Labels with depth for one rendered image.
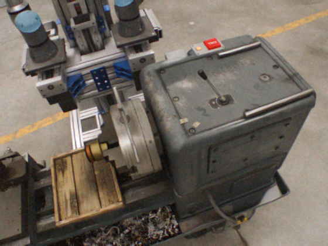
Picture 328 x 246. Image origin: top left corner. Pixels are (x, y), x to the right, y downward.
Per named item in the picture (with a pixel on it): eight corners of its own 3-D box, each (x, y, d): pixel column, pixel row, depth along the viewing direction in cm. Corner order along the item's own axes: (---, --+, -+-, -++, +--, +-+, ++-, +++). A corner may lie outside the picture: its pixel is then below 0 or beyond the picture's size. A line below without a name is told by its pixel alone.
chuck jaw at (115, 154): (128, 142, 106) (135, 164, 97) (131, 150, 109) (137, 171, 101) (101, 150, 105) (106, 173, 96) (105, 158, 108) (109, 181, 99)
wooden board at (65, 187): (109, 142, 136) (106, 138, 133) (125, 207, 115) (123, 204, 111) (53, 160, 133) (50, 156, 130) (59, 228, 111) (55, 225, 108)
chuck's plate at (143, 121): (144, 123, 133) (134, 81, 106) (164, 180, 116) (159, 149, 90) (137, 125, 132) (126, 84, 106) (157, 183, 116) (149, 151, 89)
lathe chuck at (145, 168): (137, 125, 132) (126, 84, 106) (157, 183, 116) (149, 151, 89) (120, 130, 131) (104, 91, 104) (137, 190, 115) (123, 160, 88)
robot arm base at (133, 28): (116, 26, 149) (112, 10, 142) (142, 19, 151) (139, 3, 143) (121, 40, 140) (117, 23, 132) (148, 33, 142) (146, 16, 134)
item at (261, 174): (231, 161, 219) (246, 86, 151) (259, 214, 190) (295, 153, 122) (162, 185, 212) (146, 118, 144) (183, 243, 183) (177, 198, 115)
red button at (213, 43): (215, 41, 118) (215, 37, 117) (221, 48, 115) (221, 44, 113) (202, 44, 118) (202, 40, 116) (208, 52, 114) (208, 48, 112)
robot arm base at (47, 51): (31, 50, 144) (23, 35, 136) (57, 42, 146) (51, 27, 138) (31, 66, 135) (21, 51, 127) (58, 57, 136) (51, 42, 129)
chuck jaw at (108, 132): (125, 132, 112) (117, 105, 109) (126, 135, 107) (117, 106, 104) (100, 140, 110) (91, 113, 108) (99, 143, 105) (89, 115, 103)
